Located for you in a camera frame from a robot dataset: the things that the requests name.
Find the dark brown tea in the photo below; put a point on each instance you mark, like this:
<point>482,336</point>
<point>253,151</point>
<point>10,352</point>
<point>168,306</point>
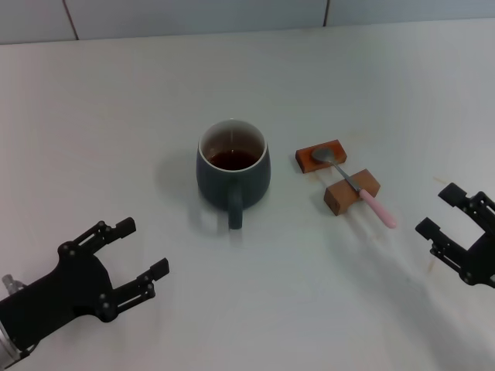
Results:
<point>232,160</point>

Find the dark grey ceramic cup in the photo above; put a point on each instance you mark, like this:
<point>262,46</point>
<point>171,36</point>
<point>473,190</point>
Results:
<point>220,189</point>

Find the reddish flat wooden block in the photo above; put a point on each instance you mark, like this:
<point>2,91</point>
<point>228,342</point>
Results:
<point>305,162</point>

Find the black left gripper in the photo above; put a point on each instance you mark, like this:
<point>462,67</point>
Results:
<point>69,286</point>

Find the light arched wooden block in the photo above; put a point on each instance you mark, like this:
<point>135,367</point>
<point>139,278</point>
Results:
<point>340,195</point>

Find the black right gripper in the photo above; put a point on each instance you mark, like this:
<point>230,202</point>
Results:
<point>485,263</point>

